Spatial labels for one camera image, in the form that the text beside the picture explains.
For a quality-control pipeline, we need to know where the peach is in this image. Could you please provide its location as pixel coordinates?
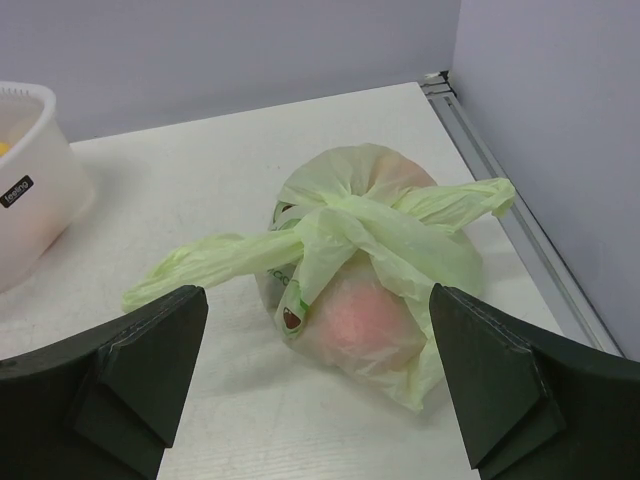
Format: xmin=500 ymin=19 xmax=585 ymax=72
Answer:
xmin=294 ymin=255 xmax=426 ymax=376

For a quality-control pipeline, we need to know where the white plastic basket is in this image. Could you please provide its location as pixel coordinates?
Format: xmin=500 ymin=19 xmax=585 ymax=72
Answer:
xmin=1 ymin=81 xmax=94 ymax=291

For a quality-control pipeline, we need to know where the aluminium table frame rail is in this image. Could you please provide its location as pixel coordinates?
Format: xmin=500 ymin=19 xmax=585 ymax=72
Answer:
xmin=420 ymin=72 xmax=625 ymax=357

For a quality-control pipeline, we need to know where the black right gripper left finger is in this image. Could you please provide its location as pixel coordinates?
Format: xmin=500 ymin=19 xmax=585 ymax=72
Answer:
xmin=1 ymin=286 xmax=208 ymax=479

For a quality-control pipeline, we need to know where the light green plastic bag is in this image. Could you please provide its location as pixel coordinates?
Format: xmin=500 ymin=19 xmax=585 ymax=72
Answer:
xmin=122 ymin=144 xmax=495 ymax=412

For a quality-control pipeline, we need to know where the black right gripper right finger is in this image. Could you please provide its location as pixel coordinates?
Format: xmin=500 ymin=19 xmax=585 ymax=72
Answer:
xmin=429 ymin=285 xmax=639 ymax=479

